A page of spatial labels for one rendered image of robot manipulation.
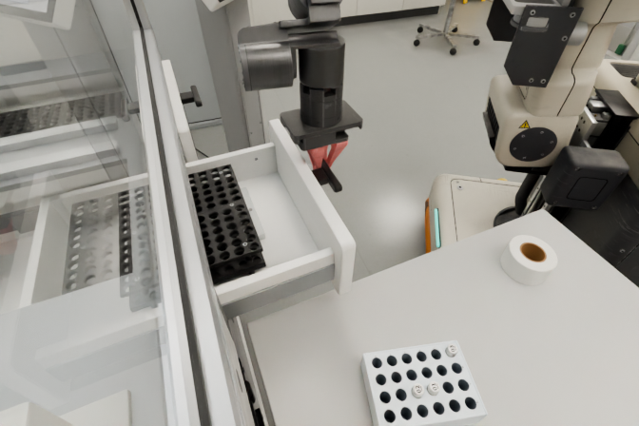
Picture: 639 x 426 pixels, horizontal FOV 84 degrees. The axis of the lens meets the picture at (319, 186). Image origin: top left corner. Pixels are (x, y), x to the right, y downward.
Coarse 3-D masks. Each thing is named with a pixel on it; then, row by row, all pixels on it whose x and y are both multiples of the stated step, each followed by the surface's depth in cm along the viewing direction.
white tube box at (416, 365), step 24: (384, 360) 44; (408, 360) 45; (432, 360) 44; (456, 360) 44; (384, 384) 42; (408, 384) 42; (456, 384) 42; (384, 408) 40; (408, 408) 40; (432, 408) 40; (456, 408) 41; (480, 408) 40
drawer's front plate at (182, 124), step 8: (168, 64) 75; (168, 72) 72; (168, 80) 69; (168, 88) 67; (176, 88) 67; (176, 96) 65; (176, 104) 63; (176, 112) 61; (184, 112) 75; (176, 120) 59; (184, 120) 59; (184, 128) 58; (184, 136) 58; (184, 144) 59; (192, 144) 60; (184, 152) 60; (192, 152) 61; (192, 160) 62
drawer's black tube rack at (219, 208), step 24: (216, 168) 54; (192, 192) 55; (216, 192) 50; (216, 216) 51; (240, 216) 51; (216, 240) 45; (240, 240) 44; (216, 264) 42; (240, 264) 46; (264, 264) 46
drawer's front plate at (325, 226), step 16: (272, 128) 58; (288, 144) 54; (288, 160) 53; (288, 176) 56; (304, 176) 49; (304, 192) 49; (320, 192) 46; (304, 208) 52; (320, 208) 44; (320, 224) 46; (336, 224) 42; (320, 240) 48; (336, 240) 42; (352, 240) 41; (336, 256) 43; (352, 256) 42; (336, 272) 45; (352, 272) 44; (336, 288) 48
